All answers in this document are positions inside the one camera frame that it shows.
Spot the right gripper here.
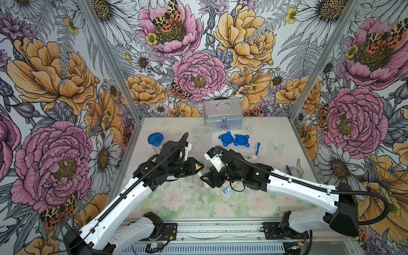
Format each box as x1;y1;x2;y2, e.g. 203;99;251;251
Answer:
200;165;244;189

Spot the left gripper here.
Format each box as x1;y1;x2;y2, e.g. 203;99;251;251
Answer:
167;158;204;178

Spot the blue lid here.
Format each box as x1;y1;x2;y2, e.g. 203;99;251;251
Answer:
147;132;164;147
218;131;234;147
233;134;250;148

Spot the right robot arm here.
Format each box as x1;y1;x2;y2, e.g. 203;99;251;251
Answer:
201;146;359;238

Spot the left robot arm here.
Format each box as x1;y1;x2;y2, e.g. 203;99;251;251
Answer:
64;137;204;255

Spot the toothpaste tube front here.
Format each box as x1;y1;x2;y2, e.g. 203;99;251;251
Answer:
221;182;236;196

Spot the blue toothbrush near lid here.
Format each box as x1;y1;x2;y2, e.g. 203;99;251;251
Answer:
255;142;260;156

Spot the silver metal first-aid case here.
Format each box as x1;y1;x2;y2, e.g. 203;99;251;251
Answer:
203;98;244;132

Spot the clear packet right edge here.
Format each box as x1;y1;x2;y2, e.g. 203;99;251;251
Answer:
286;159;304;179

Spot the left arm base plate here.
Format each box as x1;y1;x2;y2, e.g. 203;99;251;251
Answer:
142;223;178;241

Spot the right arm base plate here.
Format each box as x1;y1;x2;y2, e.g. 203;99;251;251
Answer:
260;222;309;240

